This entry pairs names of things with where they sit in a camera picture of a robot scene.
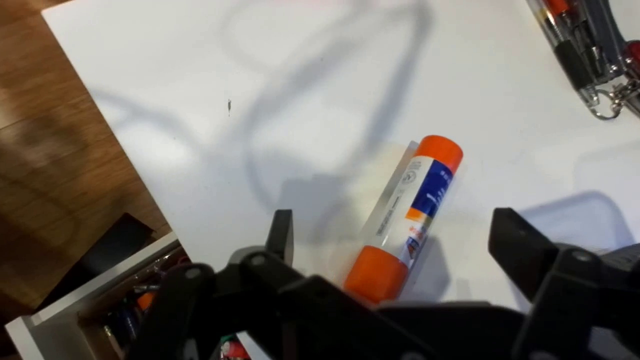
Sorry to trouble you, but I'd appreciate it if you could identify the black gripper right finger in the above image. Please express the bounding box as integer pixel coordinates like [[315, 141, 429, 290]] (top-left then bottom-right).
[[487, 208, 561, 302]]

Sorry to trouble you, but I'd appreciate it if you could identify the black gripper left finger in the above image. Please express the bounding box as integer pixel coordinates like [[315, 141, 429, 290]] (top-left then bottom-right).
[[265, 210, 294, 263]]

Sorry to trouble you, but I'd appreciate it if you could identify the orange glue stick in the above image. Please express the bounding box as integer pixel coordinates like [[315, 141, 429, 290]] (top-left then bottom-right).
[[343, 134, 463, 303]]

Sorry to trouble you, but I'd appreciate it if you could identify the white desk with drawers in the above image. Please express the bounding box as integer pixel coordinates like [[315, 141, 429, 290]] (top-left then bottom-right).
[[44, 0, 640, 305]]

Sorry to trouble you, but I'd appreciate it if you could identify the open white drawer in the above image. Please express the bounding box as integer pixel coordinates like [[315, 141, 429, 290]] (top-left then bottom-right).
[[4, 230, 267, 360]]

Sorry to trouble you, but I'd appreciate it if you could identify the black pen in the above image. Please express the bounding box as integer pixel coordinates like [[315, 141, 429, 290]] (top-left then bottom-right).
[[525, 0, 603, 92]]

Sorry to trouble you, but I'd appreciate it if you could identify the silver key ring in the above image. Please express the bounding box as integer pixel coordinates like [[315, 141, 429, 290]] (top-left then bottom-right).
[[585, 71, 640, 123]]

